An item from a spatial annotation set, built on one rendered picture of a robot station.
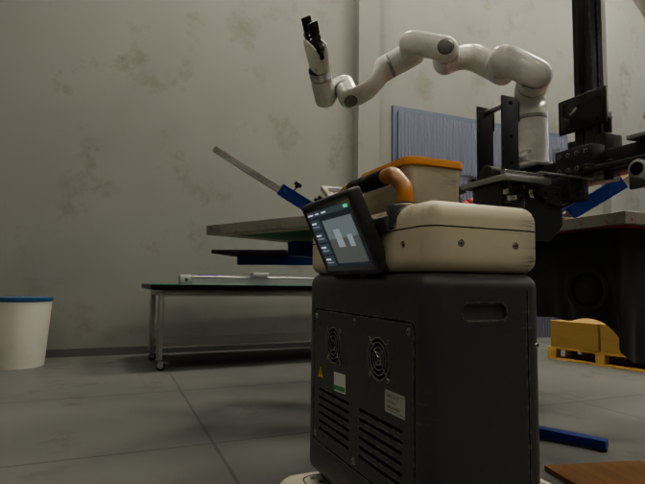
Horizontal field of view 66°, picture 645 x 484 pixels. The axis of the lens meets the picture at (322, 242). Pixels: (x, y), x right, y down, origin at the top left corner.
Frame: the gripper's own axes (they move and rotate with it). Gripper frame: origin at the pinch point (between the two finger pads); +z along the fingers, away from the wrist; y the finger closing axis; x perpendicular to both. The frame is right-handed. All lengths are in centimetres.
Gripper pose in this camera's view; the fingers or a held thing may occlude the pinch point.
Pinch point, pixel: (310, 25)
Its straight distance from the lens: 171.2
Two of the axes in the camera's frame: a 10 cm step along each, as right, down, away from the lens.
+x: -8.9, 4.2, -1.6
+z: -1.9, -6.6, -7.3
